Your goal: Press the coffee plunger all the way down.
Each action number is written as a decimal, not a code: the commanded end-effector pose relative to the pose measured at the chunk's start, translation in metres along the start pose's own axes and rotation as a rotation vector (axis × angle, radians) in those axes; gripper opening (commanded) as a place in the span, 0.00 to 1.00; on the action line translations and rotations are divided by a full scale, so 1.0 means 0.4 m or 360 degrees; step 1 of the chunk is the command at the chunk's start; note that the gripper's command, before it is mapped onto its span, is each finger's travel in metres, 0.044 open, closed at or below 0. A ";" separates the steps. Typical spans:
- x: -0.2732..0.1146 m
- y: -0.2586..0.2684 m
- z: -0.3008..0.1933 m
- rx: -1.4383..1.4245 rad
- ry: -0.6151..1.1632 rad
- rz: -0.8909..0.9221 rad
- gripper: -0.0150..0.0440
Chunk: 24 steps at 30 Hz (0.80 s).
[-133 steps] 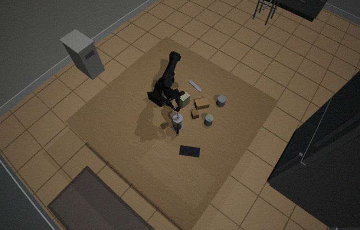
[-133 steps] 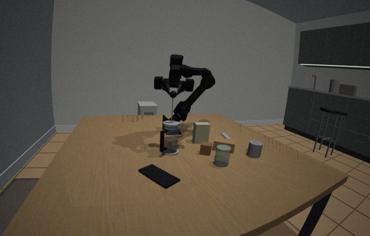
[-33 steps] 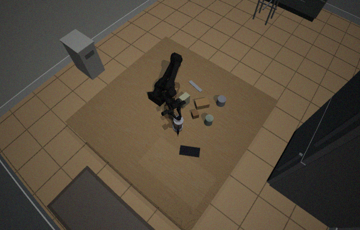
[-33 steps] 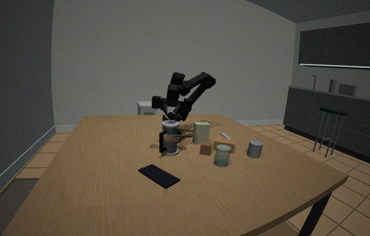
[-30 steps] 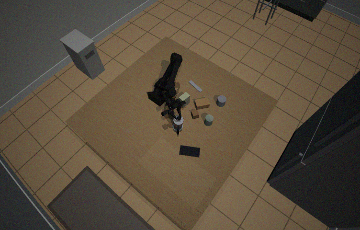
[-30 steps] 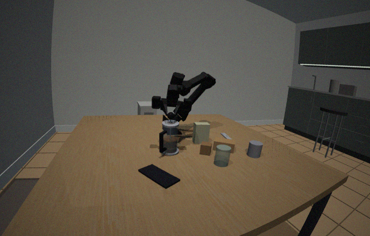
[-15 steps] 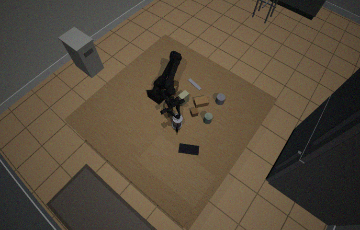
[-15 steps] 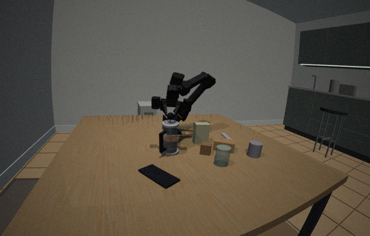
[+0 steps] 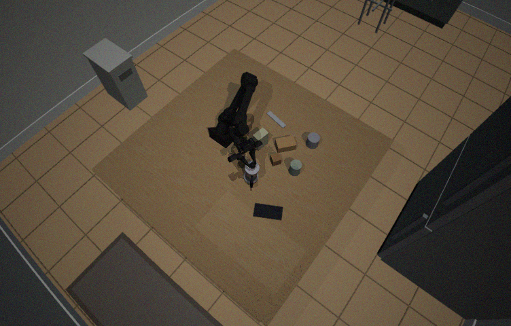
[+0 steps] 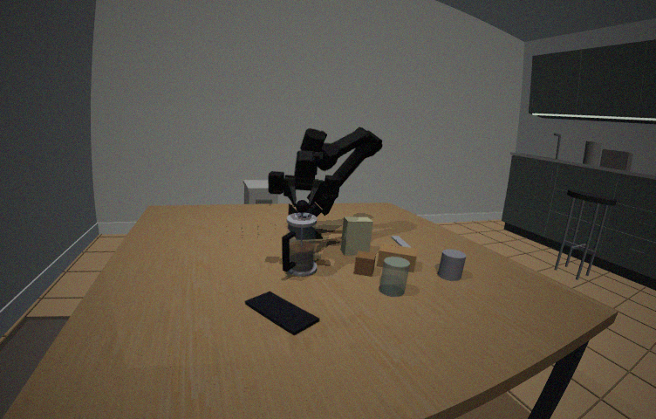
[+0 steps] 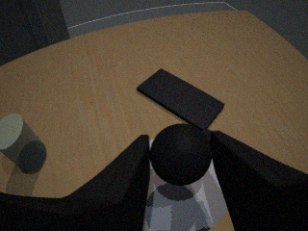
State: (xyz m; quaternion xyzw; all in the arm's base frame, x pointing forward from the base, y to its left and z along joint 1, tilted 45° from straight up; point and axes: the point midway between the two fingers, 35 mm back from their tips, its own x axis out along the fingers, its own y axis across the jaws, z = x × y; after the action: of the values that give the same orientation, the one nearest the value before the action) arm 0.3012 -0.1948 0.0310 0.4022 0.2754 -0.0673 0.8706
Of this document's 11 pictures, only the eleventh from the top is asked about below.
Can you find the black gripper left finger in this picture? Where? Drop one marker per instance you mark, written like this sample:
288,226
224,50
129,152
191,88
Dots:
113,200

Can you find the black flat rectangular slab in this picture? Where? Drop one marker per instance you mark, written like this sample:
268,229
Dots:
181,98

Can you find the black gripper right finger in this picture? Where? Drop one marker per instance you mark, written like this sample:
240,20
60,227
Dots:
261,194

